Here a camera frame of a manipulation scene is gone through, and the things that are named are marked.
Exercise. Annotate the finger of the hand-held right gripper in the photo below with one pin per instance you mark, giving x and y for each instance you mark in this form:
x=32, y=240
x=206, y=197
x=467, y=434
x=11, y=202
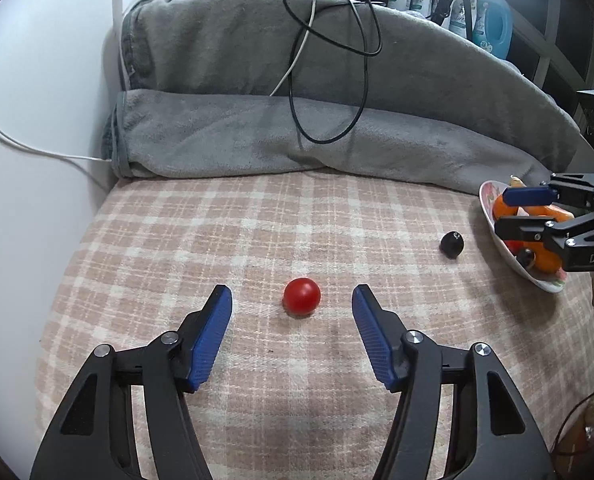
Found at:
x=522, y=227
x=527, y=195

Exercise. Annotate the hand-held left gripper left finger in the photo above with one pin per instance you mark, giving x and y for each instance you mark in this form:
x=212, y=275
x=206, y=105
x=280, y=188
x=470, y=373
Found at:
x=212, y=340

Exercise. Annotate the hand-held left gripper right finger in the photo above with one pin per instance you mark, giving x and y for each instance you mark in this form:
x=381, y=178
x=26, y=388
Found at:
x=372, y=340

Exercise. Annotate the small brown kiwi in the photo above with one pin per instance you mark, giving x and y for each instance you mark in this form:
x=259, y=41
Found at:
x=515, y=180

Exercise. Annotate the large red tomato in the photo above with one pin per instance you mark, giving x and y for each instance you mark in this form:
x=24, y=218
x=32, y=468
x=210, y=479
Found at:
x=514, y=246

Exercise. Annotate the dark purple grape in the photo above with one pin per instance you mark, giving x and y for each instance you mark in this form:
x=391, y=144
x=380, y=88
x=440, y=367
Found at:
x=452, y=244
x=527, y=257

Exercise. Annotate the white floral plate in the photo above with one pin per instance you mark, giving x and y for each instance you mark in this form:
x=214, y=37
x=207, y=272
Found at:
x=542, y=282

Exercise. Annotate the small red tomato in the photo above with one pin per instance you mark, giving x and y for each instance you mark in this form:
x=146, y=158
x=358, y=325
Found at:
x=302, y=296

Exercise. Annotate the pink plaid bed sheet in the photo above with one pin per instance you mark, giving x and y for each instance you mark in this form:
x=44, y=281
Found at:
x=177, y=240

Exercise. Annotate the blue detergent bottle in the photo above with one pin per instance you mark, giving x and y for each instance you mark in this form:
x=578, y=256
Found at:
x=494, y=25

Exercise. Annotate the grey fleece blanket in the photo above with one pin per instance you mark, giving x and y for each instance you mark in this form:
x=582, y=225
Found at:
x=227, y=130

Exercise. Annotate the white lattice frame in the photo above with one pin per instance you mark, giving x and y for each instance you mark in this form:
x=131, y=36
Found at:
x=544, y=60

